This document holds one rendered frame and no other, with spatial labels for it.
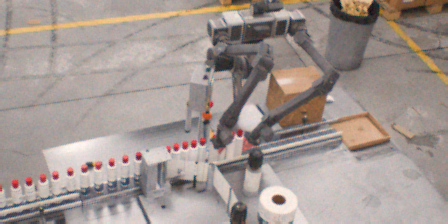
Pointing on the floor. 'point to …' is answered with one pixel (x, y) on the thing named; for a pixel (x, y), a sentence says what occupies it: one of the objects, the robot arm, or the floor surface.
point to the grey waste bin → (346, 43)
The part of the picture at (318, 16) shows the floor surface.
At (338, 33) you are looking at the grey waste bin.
